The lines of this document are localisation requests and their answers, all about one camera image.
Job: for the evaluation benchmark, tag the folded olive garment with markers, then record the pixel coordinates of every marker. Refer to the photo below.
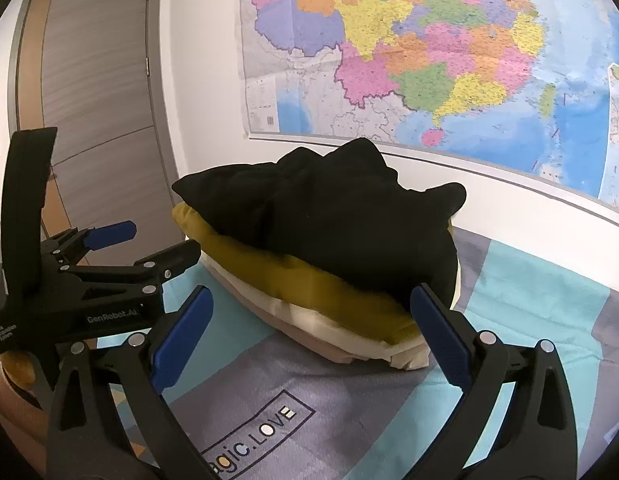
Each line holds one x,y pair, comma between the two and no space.
309,290

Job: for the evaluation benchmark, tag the black cardigan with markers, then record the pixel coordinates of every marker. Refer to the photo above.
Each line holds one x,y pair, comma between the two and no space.
329,220

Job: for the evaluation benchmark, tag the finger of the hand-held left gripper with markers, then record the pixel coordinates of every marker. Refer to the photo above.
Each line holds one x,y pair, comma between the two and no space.
182,255
111,234

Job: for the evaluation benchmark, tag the grey wooden door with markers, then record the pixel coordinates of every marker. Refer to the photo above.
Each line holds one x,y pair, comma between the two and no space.
99,85

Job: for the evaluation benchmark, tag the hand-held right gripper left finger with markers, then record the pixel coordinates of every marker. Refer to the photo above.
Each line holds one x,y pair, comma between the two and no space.
182,340

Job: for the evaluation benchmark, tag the folded pink garment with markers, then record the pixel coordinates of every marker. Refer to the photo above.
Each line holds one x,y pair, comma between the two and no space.
309,342

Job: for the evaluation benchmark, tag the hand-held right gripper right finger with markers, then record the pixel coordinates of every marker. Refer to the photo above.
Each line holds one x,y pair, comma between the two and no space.
442,337

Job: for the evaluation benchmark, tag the colourful wall map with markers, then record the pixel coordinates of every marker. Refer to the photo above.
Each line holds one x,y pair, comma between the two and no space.
439,60

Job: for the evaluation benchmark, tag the folded cream garment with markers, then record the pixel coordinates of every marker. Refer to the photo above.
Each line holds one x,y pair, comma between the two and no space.
339,335

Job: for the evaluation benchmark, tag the printed teal grey bed sheet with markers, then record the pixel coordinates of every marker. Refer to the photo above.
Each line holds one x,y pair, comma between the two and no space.
339,400

